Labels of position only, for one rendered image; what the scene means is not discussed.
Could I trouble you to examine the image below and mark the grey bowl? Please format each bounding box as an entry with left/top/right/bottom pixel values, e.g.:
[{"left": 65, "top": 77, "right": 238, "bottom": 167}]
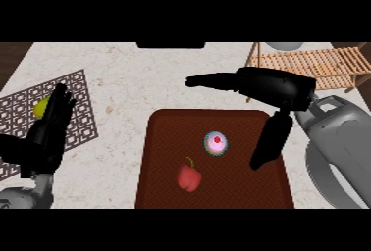
[{"left": 263, "top": 42, "right": 306, "bottom": 52}]

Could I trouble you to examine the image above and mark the wooden tiered shelf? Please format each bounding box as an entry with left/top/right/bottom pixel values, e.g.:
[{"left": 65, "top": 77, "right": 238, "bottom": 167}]
[{"left": 245, "top": 42, "right": 371, "bottom": 104}]

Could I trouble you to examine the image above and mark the pink frosted cupcake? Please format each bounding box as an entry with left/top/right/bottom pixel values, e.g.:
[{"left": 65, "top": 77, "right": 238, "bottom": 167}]
[{"left": 202, "top": 130, "right": 229, "bottom": 157}]

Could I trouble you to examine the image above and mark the red bell pepper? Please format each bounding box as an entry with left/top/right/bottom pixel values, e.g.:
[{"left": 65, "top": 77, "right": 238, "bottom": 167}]
[{"left": 176, "top": 156, "right": 204, "bottom": 193}]

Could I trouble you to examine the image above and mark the yellow-green fruit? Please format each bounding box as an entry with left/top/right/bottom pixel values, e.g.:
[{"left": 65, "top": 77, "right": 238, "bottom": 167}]
[{"left": 32, "top": 96, "right": 51, "bottom": 120}]

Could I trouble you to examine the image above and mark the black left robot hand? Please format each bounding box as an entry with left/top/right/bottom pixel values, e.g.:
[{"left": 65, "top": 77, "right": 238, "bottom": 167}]
[{"left": 0, "top": 82, "right": 78, "bottom": 179}]

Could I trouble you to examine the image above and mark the patterned grey placemat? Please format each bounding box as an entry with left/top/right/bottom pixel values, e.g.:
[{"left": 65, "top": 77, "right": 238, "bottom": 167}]
[{"left": 0, "top": 69, "right": 100, "bottom": 182}]

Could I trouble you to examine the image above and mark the dark brown tray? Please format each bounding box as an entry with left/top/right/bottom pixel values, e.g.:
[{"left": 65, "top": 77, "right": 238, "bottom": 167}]
[{"left": 133, "top": 109, "right": 295, "bottom": 210}]

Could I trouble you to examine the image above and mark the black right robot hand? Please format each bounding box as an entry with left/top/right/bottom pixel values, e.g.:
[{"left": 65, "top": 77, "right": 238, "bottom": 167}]
[{"left": 184, "top": 66, "right": 319, "bottom": 172}]

